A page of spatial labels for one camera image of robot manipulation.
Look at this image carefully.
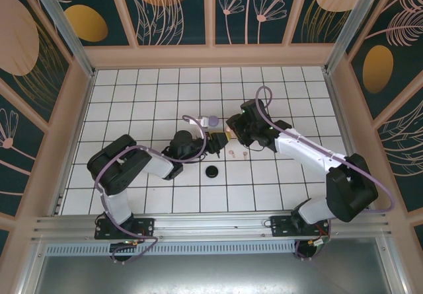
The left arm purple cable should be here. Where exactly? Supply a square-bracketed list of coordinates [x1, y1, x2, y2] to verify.
[94, 114, 208, 265]

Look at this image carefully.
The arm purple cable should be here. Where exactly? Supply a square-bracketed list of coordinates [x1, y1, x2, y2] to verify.
[256, 85, 397, 262]
[94, 114, 208, 265]

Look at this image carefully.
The aluminium corner post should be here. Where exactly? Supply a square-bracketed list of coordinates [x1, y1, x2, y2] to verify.
[323, 0, 395, 74]
[26, 0, 97, 77]

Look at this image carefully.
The grey metal sheet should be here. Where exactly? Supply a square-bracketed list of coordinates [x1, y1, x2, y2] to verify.
[31, 256, 397, 294]

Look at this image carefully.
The aluminium frame rail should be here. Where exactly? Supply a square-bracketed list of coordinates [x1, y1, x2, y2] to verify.
[31, 211, 394, 242]

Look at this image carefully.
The grey slotted cable duct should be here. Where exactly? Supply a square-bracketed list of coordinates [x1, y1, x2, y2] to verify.
[44, 242, 298, 256]

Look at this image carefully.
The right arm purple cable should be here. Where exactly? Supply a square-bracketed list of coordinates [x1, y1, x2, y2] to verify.
[256, 85, 397, 262]

